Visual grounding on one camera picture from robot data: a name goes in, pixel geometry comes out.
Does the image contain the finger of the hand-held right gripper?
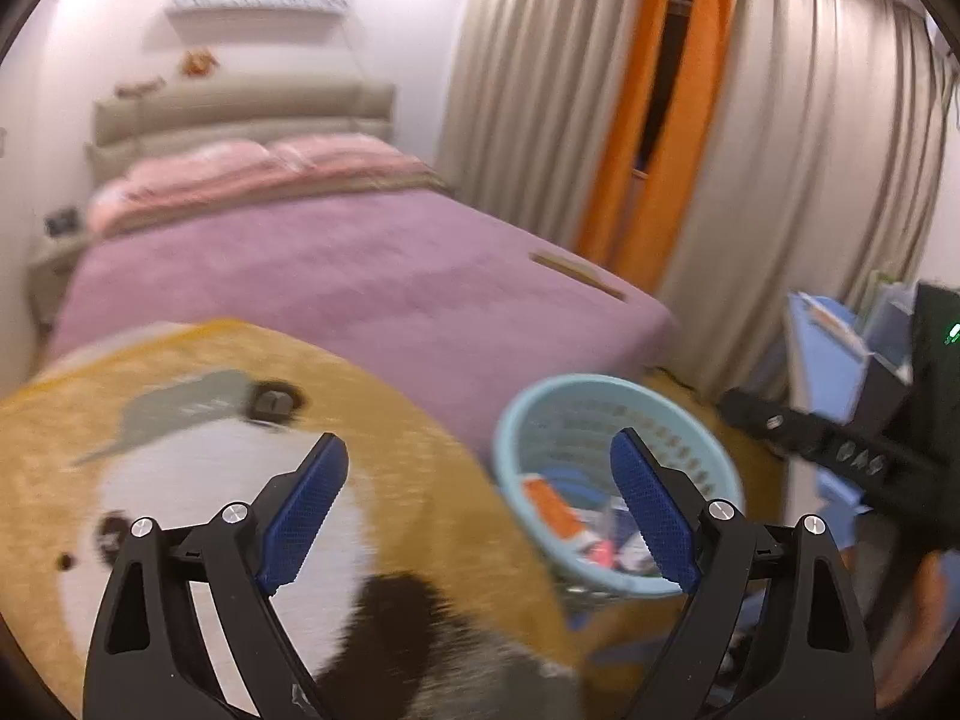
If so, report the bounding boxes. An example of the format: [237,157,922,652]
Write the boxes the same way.
[716,386,912,496]

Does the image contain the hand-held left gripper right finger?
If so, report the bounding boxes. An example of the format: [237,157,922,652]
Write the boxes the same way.
[609,426,877,720]

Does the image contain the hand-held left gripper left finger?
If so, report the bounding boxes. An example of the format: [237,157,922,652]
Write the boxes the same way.
[82,431,352,720]

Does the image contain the light blue plastic basket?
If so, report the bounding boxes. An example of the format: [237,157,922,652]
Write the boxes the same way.
[493,375,745,601]

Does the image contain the person's right forearm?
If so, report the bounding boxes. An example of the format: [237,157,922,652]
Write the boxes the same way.
[874,547,960,713]

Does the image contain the light blue plastic stool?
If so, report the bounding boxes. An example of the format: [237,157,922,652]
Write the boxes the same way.
[814,465,871,515]

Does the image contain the blue storage box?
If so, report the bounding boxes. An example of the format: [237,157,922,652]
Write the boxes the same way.
[784,291,871,421]

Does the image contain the round yellow panda rug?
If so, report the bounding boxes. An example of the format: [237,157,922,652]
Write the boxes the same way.
[0,319,586,720]

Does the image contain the wooden stick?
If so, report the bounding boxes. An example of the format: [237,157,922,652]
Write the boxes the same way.
[529,251,627,301]

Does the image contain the bed with purple cover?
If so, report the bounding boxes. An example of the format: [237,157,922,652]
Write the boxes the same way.
[45,79,680,466]

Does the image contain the beige curtain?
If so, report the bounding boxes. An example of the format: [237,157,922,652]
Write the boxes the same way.
[435,0,650,256]
[652,0,953,406]

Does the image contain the orange curtain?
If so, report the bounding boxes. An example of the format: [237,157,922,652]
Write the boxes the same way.
[600,0,740,293]
[574,0,676,263]

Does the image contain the pink folded quilt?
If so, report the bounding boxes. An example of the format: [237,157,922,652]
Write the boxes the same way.
[86,133,451,237]

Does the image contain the grey nightstand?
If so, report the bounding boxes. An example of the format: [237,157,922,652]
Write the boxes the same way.
[26,229,95,331]

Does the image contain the pink pillow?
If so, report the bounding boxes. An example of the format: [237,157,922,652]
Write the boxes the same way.
[266,133,410,170]

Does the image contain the white perforated wall shelf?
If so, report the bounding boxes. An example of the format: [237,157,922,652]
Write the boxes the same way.
[165,0,353,16]

